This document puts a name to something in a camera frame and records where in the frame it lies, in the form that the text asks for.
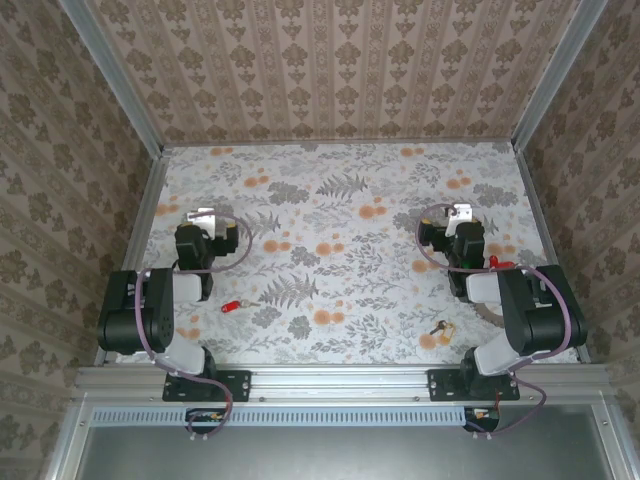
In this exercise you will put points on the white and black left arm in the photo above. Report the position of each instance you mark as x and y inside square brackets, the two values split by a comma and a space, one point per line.
[160, 310]

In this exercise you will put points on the red key tag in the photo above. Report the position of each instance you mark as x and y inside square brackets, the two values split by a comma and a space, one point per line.
[506, 265]
[494, 260]

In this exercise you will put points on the black wiring connector box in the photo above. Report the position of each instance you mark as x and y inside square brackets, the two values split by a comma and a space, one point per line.
[482, 417]
[205, 419]

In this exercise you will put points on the grey metal sheet panel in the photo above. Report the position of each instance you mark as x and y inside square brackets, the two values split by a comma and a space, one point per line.
[340, 455]

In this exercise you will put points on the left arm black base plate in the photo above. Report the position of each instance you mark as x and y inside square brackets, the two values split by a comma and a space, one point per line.
[240, 385]

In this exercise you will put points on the key with yellow tag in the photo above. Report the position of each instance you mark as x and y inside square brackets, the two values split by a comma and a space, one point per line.
[446, 334]

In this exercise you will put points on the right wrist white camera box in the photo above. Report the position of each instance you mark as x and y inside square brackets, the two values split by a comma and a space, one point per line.
[462, 212]

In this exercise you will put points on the aluminium frame post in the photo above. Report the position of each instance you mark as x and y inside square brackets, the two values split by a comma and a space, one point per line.
[555, 80]
[115, 80]

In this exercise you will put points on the long aluminium mounting rail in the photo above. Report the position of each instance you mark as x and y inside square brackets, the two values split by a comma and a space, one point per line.
[340, 382]

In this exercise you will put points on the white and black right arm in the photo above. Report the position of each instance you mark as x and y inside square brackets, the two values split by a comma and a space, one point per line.
[545, 320]

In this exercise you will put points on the thin aluminium wall rail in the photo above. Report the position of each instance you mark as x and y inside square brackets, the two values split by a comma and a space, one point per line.
[340, 143]

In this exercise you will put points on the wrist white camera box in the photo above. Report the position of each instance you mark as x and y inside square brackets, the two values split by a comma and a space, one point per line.
[462, 212]
[205, 220]

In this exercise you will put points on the key with red tag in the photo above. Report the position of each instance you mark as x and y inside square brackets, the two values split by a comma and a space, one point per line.
[230, 306]

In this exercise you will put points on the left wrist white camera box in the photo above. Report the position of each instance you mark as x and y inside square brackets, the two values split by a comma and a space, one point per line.
[205, 220]

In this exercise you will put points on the aluminium side rail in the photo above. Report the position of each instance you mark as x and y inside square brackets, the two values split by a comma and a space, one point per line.
[540, 220]
[142, 220]

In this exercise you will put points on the floral table cover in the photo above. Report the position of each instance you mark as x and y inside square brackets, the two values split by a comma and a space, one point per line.
[200, 165]

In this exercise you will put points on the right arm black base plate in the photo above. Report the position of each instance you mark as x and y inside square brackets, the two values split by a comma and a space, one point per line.
[442, 385]

